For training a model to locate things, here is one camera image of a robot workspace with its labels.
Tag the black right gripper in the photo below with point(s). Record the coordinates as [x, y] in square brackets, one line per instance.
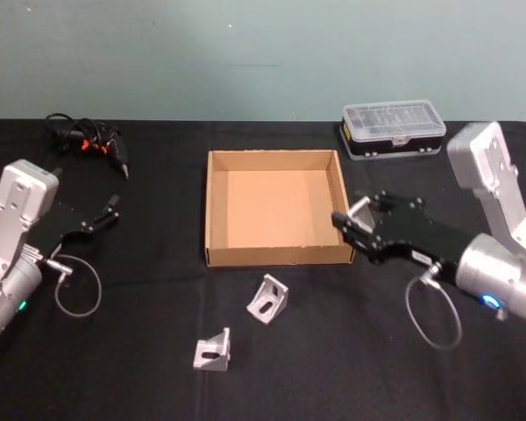
[421, 239]

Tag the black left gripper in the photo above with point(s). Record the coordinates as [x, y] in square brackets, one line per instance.
[59, 223]

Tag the silver metal corner bracket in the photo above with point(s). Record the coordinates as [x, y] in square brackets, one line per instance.
[210, 355]
[267, 300]
[363, 215]

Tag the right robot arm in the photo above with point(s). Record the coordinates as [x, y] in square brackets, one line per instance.
[495, 245]

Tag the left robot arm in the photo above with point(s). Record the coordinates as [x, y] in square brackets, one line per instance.
[13, 228]

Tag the clear plastic case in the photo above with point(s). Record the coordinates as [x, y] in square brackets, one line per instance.
[392, 127]

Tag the shallow brown cardboard tray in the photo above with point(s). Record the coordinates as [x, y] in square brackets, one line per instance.
[267, 206]

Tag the black table cloth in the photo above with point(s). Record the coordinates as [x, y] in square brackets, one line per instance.
[158, 351]

